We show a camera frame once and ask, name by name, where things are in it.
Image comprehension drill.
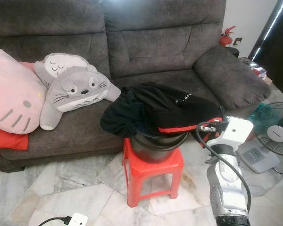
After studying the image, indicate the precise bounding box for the black red-trimmed garment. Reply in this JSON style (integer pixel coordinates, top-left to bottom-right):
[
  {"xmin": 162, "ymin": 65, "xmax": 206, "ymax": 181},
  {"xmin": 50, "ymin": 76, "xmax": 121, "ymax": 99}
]
[{"xmin": 127, "ymin": 82, "xmax": 225, "ymax": 137}]

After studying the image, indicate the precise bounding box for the green floor fan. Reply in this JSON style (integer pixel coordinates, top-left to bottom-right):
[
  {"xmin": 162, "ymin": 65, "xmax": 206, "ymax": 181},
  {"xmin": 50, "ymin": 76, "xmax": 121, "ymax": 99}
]
[{"xmin": 237, "ymin": 102, "xmax": 283, "ymax": 174}]

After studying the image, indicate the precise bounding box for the black round laundry basket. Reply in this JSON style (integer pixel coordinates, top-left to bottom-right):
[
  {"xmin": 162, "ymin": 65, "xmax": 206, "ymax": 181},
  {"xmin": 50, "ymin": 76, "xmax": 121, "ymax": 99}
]
[{"xmin": 130, "ymin": 131, "xmax": 189, "ymax": 164}]

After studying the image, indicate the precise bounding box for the black round bin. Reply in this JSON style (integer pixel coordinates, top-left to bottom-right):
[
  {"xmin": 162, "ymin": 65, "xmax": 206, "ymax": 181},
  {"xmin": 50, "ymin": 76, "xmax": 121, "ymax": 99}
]
[{"xmin": 225, "ymin": 46, "xmax": 241, "ymax": 58}]

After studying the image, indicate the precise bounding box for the red plastic stool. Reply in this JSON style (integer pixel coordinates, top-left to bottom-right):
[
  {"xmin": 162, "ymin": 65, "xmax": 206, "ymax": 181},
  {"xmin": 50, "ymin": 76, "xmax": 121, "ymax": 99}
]
[{"xmin": 122, "ymin": 137, "xmax": 185, "ymax": 208}]

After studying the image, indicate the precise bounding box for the red fire extinguisher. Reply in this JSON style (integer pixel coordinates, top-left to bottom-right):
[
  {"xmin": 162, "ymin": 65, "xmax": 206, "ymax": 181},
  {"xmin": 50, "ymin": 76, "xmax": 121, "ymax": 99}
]
[{"xmin": 219, "ymin": 25, "xmax": 237, "ymax": 48}]

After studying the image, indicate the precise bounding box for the dark navy garment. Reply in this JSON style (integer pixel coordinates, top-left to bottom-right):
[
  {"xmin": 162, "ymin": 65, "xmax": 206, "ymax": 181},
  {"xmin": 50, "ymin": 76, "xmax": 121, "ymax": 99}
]
[{"xmin": 100, "ymin": 97, "xmax": 149, "ymax": 138}]

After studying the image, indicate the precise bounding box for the dark grey sofa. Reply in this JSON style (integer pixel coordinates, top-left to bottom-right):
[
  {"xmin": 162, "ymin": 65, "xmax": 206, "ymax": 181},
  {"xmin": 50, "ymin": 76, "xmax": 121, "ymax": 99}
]
[{"xmin": 0, "ymin": 0, "xmax": 272, "ymax": 172}]

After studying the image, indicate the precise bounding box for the dark door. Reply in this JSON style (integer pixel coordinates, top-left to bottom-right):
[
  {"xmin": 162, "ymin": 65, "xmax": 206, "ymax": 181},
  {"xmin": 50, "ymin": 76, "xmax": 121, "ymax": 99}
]
[{"xmin": 251, "ymin": 0, "xmax": 283, "ymax": 100}]

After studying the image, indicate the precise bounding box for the grey open-eyed totoro plush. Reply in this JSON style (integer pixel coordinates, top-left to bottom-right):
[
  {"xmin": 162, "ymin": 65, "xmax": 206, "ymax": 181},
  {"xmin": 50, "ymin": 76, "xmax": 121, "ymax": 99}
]
[{"xmin": 39, "ymin": 66, "xmax": 122, "ymax": 131}]

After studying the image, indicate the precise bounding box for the grey sleeping totoro plush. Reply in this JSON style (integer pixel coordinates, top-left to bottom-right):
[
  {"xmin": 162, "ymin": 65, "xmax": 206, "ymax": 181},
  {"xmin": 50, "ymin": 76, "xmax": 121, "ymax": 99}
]
[{"xmin": 34, "ymin": 53, "xmax": 91, "ymax": 88}]

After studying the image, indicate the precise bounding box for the pink cat face cushion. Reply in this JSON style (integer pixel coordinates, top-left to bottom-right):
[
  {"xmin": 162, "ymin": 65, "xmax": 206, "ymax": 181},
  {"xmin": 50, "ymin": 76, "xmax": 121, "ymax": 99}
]
[{"xmin": 0, "ymin": 48, "xmax": 48, "ymax": 135}]

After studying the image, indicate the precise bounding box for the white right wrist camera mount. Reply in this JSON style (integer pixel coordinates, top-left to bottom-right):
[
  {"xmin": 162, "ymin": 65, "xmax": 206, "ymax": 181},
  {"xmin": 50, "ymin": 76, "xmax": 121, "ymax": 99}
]
[{"xmin": 217, "ymin": 116, "xmax": 254, "ymax": 152}]

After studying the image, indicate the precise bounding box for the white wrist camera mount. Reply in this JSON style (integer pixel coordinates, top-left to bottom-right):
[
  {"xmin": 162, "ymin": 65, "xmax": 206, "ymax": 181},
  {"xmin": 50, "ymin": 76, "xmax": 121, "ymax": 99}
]
[
  {"xmin": 67, "ymin": 213, "xmax": 89, "ymax": 226},
  {"xmin": 217, "ymin": 116, "xmax": 254, "ymax": 152}
]

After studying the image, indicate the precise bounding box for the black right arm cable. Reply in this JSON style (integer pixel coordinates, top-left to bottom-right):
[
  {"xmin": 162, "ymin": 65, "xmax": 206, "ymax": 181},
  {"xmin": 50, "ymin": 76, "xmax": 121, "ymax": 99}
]
[{"xmin": 194, "ymin": 121, "xmax": 252, "ymax": 212}]

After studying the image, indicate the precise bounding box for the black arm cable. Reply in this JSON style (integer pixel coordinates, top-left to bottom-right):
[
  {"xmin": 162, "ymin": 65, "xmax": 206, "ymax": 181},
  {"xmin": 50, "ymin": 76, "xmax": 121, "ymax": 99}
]
[
  {"xmin": 194, "ymin": 121, "xmax": 252, "ymax": 212},
  {"xmin": 38, "ymin": 216, "xmax": 71, "ymax": 226}
]

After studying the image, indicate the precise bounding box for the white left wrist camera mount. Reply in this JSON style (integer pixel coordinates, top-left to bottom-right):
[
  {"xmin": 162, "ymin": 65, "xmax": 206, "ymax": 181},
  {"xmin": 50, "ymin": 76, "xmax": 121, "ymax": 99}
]
[{"xmin": 67, "ymin": 213, "xmax": 89, "ymax": 226}]

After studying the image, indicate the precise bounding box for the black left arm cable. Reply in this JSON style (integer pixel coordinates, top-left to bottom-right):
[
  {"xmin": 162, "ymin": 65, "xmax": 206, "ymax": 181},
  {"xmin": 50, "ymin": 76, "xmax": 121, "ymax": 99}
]
[{"xmin": 38, "ymin": 216, "xmax": 71, "ymax": 226}]

